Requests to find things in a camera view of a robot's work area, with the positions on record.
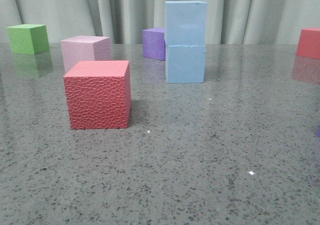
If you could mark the light blue foam cube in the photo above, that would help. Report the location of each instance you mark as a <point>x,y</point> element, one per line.
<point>185,22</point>
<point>185,63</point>

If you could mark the red textured foam cube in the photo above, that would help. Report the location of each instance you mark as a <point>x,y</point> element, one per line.
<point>98,94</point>

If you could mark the purple foam cube far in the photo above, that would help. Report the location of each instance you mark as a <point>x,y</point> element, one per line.
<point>153,41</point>

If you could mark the pink foam cube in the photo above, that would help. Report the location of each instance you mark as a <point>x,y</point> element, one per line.
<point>85,48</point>

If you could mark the grey-green curtain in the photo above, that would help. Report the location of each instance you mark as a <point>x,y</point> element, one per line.
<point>228,21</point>

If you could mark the green foam cube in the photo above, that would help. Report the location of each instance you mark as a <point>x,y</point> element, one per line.
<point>28,38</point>

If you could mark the red foam cube far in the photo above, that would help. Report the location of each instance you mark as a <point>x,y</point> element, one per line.
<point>309,43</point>

